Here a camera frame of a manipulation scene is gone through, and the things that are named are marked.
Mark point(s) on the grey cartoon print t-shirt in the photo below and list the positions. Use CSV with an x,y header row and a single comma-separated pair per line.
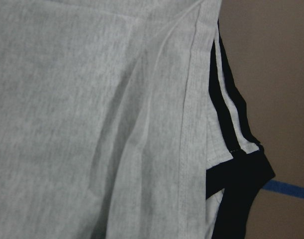
x,y
120,119

